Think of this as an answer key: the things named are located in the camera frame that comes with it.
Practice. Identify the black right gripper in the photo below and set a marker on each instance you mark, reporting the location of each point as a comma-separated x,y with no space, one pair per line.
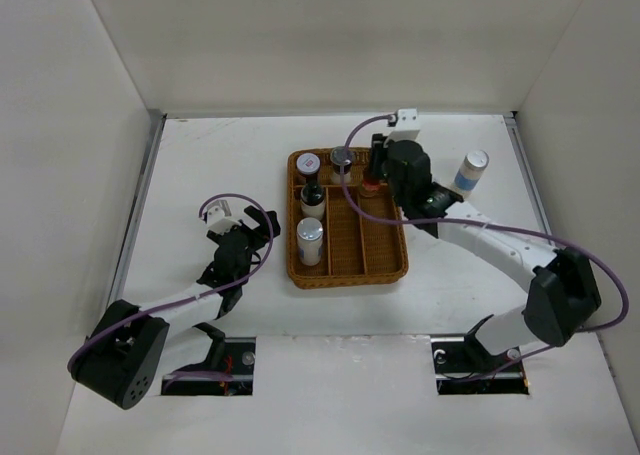
377,153

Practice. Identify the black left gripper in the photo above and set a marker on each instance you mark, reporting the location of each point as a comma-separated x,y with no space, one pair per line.
261,220

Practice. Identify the clear top salt grinder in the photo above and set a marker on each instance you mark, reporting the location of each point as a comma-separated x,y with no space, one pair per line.
341,159

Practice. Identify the dark sauce bottle black cap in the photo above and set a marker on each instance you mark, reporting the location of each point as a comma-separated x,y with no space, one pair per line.
313,200

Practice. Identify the spice jar white red lid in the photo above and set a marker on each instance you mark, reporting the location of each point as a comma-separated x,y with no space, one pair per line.
308,165

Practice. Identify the white jar silver lid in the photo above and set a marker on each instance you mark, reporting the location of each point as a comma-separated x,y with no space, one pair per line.
310,237

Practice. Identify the red chili sauce bottle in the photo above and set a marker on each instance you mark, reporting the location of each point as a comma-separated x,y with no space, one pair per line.
370,185

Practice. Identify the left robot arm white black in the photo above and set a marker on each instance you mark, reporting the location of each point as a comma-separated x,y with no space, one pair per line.
119,360

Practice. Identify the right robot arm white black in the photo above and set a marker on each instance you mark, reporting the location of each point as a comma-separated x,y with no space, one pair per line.
561,290

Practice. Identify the brown wicker basket tray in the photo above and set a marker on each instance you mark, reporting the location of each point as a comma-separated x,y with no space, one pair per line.
355,251

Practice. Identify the tall jar silver lid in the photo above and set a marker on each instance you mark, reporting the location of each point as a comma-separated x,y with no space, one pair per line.
470,172

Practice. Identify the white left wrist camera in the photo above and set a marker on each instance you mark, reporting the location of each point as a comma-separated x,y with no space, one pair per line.
218,217

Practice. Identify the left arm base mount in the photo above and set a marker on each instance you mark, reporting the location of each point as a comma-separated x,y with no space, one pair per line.
226,370

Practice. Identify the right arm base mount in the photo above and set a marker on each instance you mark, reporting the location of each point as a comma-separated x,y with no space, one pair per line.
463,366

